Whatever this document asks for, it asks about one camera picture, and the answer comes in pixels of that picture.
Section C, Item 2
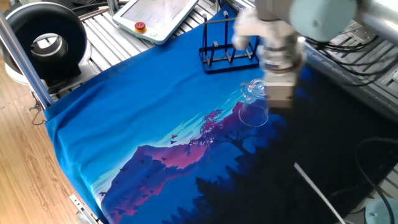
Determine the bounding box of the white cable tie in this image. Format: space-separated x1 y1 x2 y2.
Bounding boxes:
293 161 348 224

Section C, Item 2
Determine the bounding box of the aluminium frame post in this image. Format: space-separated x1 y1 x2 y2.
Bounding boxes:
0 12 54 109

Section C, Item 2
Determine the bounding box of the black round duct fan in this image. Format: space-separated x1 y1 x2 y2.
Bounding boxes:
0 1 93 94

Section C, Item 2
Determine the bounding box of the clear plastic cup with handle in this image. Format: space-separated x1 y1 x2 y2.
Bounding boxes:
238 78 270 128

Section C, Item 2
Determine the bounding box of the grey Schunk gripper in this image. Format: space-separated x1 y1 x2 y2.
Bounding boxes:
263 70 300 110

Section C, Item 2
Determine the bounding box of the metal corner bracket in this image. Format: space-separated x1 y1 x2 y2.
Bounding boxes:
69 194 101 224

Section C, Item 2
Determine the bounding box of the black cable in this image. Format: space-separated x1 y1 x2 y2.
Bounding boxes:
329 136 398 218
303 30 398 88

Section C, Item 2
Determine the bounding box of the blue landscape print cloth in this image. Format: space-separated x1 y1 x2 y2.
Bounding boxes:
43 6 398 224

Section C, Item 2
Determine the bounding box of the white teach pendant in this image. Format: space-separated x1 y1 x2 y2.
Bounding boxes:
112 0 200 45

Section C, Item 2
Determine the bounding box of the black wire cup rack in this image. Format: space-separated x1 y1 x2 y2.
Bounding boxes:
198 9 261 75

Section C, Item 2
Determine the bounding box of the aluminium table edge rail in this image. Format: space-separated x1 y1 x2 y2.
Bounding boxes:
229 0 398 121

